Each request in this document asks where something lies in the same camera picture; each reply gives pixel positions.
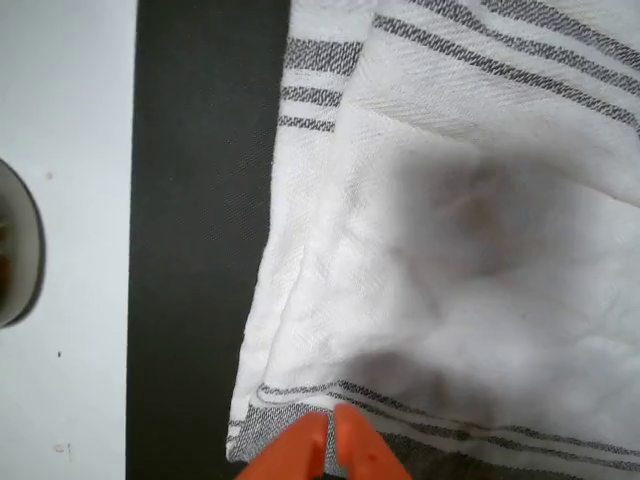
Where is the round grey bowl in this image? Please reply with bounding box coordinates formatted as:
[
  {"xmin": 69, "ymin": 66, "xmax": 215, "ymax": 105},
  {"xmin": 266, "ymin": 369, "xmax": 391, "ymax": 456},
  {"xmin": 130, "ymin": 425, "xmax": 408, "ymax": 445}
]
[{"xmin": 0, "ymin": 158, "xmax": 47, "ymax": 330}]

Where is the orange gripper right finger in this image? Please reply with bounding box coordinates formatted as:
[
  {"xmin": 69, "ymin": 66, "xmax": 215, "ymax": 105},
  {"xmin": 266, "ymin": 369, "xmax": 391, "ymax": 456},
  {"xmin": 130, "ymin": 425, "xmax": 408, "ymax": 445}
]
[{"xmin": 333, "ymin": 403, "xmax": 414, "ymax": 480}]

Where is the black desk mat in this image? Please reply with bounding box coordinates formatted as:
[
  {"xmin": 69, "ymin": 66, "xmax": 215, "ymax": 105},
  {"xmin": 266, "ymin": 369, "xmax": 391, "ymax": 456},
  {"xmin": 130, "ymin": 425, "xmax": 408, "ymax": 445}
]
[{"xmin": 124, "ymin": 0, "xmax": 296, "ymax": 480}]

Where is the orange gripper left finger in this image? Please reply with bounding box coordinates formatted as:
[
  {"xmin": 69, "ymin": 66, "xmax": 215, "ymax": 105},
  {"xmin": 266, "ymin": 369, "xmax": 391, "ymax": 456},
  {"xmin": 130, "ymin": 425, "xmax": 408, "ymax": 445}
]
[{"xmin": 234, "ymin": 411, "xmax": 330, "ymax": 480}]

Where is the white striped towel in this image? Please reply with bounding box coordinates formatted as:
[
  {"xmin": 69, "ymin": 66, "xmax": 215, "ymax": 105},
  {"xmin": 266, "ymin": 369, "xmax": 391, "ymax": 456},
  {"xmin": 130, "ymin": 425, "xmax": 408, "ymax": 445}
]
[{"xmin": 224, "ymin": 0, "xmax": 640, "ymax": 480}]

